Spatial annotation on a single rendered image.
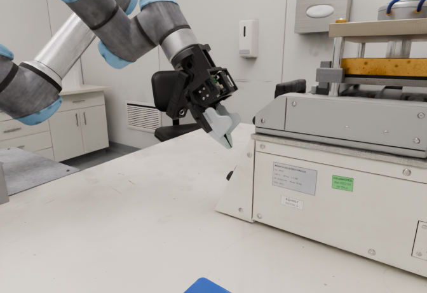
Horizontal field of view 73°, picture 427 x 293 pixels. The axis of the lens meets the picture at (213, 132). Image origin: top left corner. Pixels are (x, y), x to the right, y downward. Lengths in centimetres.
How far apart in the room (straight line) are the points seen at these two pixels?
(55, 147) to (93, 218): 241
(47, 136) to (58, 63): 210
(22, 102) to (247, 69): 174
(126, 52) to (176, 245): 40
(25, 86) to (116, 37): 31
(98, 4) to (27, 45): 290
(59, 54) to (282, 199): 69
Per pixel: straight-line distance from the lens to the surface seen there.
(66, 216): 68
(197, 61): 59
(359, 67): 52
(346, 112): 47
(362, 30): 49
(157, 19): 64
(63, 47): 92
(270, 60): 223
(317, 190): 51
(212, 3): 249
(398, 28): 49
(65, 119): 304
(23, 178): 92
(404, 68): 52
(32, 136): 292
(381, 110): 46
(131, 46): 66
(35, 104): 87
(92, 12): 63
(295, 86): 65
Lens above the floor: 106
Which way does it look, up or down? 15 degrees down
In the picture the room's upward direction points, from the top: straight up
